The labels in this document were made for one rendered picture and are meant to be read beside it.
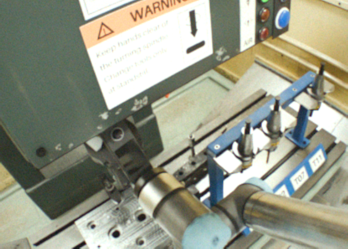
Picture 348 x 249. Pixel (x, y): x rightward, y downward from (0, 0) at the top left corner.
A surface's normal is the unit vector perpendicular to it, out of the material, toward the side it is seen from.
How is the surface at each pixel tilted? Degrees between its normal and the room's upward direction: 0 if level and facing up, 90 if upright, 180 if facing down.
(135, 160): 64
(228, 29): 90
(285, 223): 57
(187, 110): 0
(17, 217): 0
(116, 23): 90
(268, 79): 24
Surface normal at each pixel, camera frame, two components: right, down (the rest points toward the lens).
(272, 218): -0.90, -0.26
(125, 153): 0.50, 0.13
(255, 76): -0.45, -0.44
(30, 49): 0.58, 0.51
